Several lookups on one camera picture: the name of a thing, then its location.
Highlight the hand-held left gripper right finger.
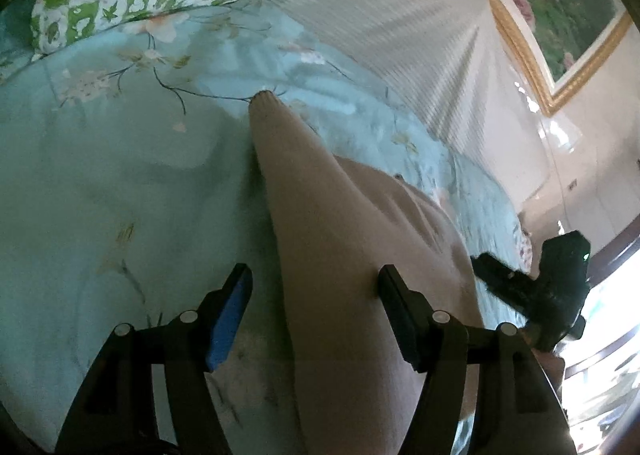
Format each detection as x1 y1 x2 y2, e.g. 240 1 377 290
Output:
377 264 578 455

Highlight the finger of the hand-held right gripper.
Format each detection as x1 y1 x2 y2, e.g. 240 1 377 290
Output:
486 281 535 323
470 252 540 288

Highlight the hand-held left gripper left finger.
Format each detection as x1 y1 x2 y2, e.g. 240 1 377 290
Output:
54 262 253 455

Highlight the beige knitted sweater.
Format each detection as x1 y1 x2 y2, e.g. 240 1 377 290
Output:
248 90 488 455

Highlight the person's right forearm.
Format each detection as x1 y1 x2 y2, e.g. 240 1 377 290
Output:
531 346 568 403

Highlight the blue floral bedsheet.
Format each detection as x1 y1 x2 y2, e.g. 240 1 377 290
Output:
0 0 531 455

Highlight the white striped headboard cushion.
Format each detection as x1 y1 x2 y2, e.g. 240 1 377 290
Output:
230 0 556 196

